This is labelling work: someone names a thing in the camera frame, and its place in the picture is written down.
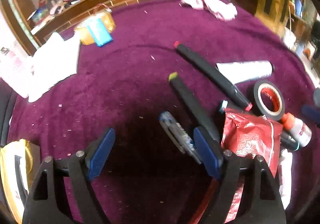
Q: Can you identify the small blue box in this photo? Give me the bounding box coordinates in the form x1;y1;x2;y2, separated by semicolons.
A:
86;18;113;48

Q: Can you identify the black marker with red cap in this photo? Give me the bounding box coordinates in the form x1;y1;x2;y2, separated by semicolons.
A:
174;41;253;112

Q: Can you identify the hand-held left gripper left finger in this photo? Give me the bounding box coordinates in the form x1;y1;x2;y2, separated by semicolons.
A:
22;128;116;224

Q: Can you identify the white paper roll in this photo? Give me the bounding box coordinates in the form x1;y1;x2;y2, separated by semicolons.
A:
216;60;275;85

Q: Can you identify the white box with yellow tape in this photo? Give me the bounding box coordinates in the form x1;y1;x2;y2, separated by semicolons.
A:
0;139;34;223

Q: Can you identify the blue and white pen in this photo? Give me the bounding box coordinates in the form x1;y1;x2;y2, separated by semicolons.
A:
159;111;203;164

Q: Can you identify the black tape roll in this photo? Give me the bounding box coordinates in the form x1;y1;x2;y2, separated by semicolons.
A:
247;80;285;121

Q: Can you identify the yellow tape roll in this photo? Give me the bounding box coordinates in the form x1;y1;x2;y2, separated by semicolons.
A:
74;10;117;46

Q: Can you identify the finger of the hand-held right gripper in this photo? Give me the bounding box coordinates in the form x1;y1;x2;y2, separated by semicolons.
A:
312;87;320;108
301;104;320;125

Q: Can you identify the blue container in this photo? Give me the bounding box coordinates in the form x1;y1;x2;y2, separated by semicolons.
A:
294;0;303;17

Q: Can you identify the pink cloth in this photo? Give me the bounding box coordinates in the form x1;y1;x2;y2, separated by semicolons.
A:
180;0;238;23

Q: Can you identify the white and orange bag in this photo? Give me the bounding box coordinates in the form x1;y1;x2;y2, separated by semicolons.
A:
301;47;315;61

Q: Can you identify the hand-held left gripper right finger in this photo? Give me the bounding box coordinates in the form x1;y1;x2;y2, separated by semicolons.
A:
193;126;287;224

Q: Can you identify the white bottle with orange cap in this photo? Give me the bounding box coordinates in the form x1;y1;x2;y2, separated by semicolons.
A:
280;112;313;148

